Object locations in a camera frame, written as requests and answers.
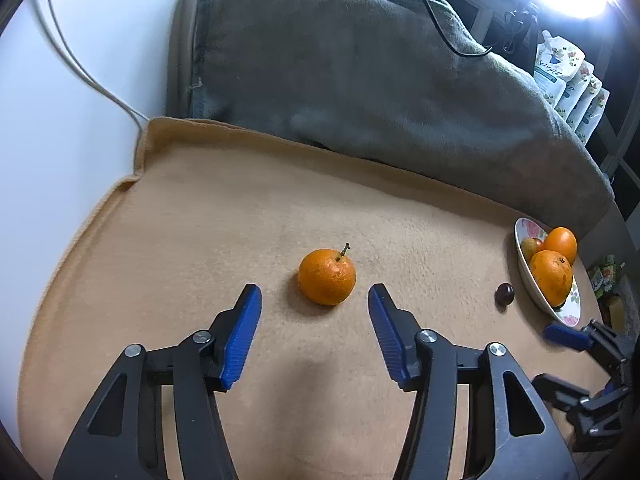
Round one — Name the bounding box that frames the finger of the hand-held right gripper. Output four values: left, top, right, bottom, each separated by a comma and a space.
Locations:
543, 319, 640, 376
531, 372, 640, 453

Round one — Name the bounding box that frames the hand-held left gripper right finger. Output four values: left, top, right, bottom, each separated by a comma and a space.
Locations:
368, 283, 581, 480

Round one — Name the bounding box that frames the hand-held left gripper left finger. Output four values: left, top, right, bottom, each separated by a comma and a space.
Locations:
52, 283, 263, 480

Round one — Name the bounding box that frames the floral white plate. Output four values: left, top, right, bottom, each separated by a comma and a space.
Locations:
514, 217, 582, 327

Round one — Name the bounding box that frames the large orange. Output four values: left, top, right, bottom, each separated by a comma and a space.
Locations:
530, 250, 574, 308

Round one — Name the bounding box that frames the mandarin with stem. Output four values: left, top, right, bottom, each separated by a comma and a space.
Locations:
298, 243, 357, 306

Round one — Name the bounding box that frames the yellow packet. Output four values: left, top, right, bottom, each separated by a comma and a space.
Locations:
605, 295, 628, 331

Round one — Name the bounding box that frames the green carton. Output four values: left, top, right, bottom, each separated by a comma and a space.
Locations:
587, 255, 621, 301

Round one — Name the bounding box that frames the small orange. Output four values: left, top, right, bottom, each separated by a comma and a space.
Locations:
542, 227, 578, 266

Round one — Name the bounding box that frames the tan fleece blanket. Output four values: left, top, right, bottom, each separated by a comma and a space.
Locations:
17, 117, 616, 480

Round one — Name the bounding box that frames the grey blanket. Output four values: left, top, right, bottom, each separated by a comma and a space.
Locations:
167, 0, 616, 241

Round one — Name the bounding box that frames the white cable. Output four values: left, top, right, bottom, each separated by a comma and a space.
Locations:
30, 0, 151, 133

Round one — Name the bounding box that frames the black cable bundle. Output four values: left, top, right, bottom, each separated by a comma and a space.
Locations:
502, 2, 540, 56

